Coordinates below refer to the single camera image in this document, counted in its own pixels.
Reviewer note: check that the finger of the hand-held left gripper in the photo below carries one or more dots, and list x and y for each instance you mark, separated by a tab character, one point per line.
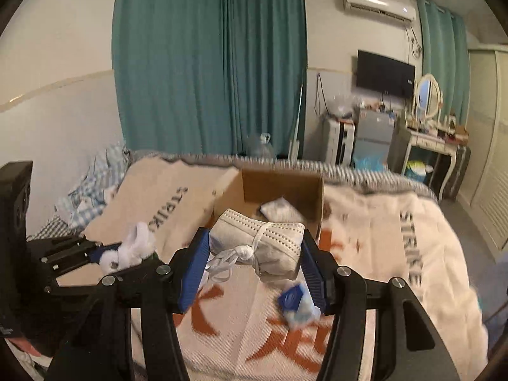
75	272
104	251

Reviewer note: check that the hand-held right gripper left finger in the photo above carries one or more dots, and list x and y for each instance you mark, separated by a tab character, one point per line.
193	272

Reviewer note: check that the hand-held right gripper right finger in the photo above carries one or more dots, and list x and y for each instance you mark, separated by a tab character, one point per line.
313	281

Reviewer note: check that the white face mask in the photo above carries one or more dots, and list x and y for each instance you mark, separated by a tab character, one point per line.
133	246

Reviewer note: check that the grey face mask bundle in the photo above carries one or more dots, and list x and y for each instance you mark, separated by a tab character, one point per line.
274	242

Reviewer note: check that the brown cardboard box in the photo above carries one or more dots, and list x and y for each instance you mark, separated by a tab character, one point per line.
278	186

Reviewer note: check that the blue and white tissue packet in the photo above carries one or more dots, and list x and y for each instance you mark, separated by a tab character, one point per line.
294	302

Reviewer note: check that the blue checked cloth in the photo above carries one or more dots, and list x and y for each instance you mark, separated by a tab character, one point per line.
91	182

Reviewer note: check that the beige printed blanket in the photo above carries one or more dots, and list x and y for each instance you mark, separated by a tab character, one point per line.
377	246

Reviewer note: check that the grey striped bedsheet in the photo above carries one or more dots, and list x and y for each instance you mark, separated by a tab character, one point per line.
357	175

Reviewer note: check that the blue plastic bag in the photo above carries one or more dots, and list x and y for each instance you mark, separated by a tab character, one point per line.
369	162

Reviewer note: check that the white appliance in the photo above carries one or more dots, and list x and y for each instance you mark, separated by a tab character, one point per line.
337	141

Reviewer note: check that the yellow-green basket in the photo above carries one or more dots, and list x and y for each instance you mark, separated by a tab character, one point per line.
416	170

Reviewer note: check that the white pole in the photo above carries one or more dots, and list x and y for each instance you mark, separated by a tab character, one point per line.
297	127

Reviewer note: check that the small grey fridge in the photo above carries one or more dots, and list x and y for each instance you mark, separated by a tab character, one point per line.
373	135

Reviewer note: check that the clear plastic bag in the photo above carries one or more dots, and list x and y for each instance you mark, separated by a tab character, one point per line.
341	105

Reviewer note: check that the dark suitcase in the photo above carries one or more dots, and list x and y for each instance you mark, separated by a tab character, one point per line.
458	172

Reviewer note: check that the white dressing table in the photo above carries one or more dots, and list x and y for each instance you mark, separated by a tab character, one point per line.
426	139

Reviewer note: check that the wide teal curtain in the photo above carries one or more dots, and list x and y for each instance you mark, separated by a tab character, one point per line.
166	67
266	67

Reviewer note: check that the oval vanity mirror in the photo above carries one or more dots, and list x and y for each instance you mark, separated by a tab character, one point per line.
425	95

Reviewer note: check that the cream louvred wardrobe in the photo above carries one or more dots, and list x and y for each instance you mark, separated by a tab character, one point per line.
488	147

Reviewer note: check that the narrow teal curtain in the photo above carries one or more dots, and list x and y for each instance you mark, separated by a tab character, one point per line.
444	67

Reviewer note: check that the white air conditioner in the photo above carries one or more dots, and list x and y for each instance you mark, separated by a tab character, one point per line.
377	4

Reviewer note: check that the black wall television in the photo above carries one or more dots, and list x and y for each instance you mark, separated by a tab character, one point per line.
385	73

